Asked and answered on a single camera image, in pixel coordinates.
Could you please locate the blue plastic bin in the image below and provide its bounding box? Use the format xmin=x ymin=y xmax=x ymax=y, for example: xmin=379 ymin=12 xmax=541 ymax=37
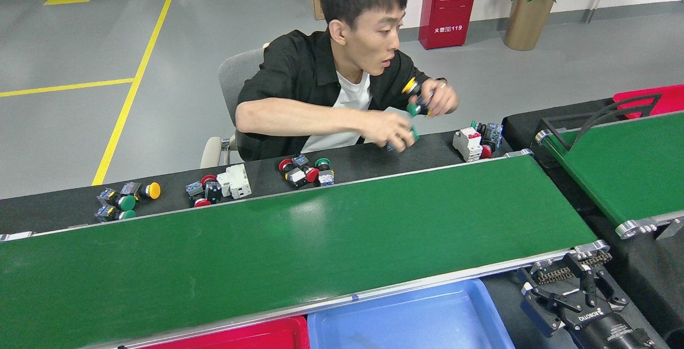
xmin=307 ymin=278 xmax=516 ymax=349

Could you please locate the black drive chain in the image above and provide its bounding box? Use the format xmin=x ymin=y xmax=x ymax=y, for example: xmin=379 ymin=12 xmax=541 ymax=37
xmin=534 ymin=251 xmax=613 ymax=285

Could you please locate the red fire extinguisher cabinet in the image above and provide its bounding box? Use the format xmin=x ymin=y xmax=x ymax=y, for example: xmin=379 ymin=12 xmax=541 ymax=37
xmin=418 ymin=0 xmax=481 ymax=50

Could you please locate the grey office chair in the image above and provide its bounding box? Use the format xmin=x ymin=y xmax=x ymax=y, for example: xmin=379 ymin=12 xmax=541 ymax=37
xmin=200 ymin=43 xmax=268 ymax=169

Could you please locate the potted plant gold pot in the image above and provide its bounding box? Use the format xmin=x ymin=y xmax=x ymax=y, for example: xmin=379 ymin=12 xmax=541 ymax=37
xmin=487 ymin=0 xmax=584 ymax=51

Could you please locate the person's right hand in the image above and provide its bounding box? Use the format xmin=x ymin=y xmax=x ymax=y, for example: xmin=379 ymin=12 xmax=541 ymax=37
xmin=374 ymin=111 xmax=418 ymax=153

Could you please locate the green conveyor belt with chain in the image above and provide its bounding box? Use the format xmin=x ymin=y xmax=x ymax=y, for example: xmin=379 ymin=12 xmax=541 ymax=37
xmin=0 ymin=149 xmax=611 ymax=349

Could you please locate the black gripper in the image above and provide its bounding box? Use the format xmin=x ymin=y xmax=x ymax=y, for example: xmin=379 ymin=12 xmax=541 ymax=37
xmin=520 ymin=252 xmax=656 ymax=349

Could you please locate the dark grey cloth cover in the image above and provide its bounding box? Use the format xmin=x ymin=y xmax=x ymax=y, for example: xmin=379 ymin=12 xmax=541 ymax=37
xmin=481 ymin=263 xmax=669 ymax=349

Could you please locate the person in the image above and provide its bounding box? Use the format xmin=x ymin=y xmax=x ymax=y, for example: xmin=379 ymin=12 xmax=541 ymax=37
xmin=234 ymin=0 xmax=460 ymax=162

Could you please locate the red mushroom button switch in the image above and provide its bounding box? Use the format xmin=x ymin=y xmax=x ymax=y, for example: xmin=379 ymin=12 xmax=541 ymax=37
xmin=185 ymin=182 xmax=212 ymax=208
xmin=278 ymin=154 xmax=310 ymax=174
xmin=285 ymin=166 xmax=320 ymax=189
xmin=200 ymin=174 xmax=223 ymax=204
xmin=473 ymin=121 xmax=504 ymax=160

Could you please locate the black cable bundle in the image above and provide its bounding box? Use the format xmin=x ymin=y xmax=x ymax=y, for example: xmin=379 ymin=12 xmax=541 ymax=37
xmin=541 ymin=92 xmax=663 ymax=152

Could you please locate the black cloth table cover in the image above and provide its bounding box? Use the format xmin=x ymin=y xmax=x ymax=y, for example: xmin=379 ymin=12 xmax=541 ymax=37
xmin=501 ymin=98 xmax=684 ymax=345
xmin=0 ymin=130 xmax=514 ymax=235

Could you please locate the white circuit breaker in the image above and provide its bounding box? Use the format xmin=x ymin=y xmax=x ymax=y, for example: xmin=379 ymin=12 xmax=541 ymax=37
xmin=453 ymin=127 xmax=484 ymax=163
xmin=216 ymin=164 xmax=252 ymax=199

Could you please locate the green conveyor belt with cables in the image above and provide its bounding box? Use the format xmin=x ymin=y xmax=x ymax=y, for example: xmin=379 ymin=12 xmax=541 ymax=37
xmin=534 ymin=110 xmax=684 ymax=240

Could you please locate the person's left hand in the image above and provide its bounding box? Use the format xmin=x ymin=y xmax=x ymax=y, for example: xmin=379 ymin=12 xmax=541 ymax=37
xmin=419 ymin=79 xmax=460 ymax=118

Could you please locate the yellow mushroom button switch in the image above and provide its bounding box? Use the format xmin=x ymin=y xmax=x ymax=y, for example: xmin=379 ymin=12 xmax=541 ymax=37
xmin=120 ymin=181 xmax=161 ymax=201
xmin=401 ymin=77 xmax=434 ymax=116

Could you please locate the red plastic bin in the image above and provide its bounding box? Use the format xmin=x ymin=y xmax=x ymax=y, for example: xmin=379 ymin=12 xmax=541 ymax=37
xmin=613 ymin=84 xmax=684 ymax=120
xmin=120 ymin=316 xmax=310 ymax=349

